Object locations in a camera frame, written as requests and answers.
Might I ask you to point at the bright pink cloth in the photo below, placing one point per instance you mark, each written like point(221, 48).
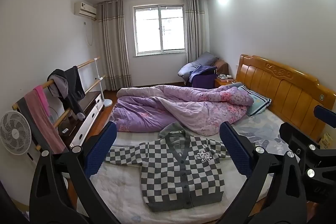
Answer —
point(42, 98)

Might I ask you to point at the blue grey pillow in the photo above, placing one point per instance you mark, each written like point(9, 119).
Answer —
point(195, 64)

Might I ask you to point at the wooden nightstand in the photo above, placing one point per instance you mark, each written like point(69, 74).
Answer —
point(223, 82)

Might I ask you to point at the wooden barre rack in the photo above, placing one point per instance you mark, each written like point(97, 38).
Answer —
point(90, 83)

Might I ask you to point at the dark hooded jacket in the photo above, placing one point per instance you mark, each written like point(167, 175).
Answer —
point(74, 90)

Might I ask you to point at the white standing fan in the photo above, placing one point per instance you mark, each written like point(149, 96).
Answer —
point(13, 132)

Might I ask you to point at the grey curtain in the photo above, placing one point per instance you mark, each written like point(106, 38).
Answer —
point(195, 29)
point(115, 50)

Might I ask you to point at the bed with floral sheet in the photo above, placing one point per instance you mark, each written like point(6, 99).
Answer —
point(126, 192)

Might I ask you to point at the dark top white cabinet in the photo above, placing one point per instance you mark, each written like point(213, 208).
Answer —
point(88, 113)

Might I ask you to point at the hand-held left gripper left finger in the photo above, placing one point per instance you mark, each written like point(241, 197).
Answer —
point(101, 150)

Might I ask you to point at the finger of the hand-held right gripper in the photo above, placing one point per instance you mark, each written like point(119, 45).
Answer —
point(325, 112)
point(294, 134)

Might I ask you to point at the blue striped pillow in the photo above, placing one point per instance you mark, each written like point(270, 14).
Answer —
point(257, 103)

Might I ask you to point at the grey white checkered cardigan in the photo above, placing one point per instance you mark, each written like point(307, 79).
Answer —
point(170, 174)

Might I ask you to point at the purple floral quilt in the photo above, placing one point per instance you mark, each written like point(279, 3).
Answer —
point(157, 108)

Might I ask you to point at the grey garment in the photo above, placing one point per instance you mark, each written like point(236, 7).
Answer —
point(172, 129)

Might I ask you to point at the wooden headboard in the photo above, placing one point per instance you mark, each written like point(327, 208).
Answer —
point(283, 92)

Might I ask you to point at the grey and pink towel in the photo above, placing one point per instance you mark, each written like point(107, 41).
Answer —
point(42, 129)

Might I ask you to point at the white framed window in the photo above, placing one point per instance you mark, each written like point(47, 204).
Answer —
point(160, 27)

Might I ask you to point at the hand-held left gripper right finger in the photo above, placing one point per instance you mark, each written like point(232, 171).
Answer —
point(235, 148)

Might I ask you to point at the yellow box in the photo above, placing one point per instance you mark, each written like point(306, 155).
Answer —
point(325, 140)

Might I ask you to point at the dark purple bag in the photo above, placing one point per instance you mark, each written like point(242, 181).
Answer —
point(202, 81)

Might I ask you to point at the white air conditioner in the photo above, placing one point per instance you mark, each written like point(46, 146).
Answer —
point(84, 10)

